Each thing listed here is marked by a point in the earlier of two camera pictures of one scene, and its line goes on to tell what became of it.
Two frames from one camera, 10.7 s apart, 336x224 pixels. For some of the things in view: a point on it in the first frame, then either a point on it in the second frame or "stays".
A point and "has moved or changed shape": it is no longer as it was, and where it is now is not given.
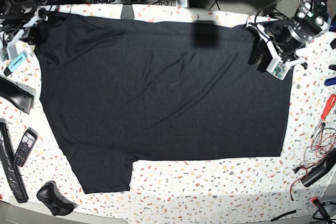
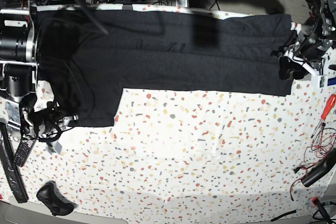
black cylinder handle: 329,160 stays
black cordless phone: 26,146 stays
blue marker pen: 330,82 stays
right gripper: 277,67 -> 317,64
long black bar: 9,161 stays
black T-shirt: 117,91 has moved or changed shape
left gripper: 10,51 -> 44,125
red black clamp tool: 316,202 stays
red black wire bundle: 323,140 stays
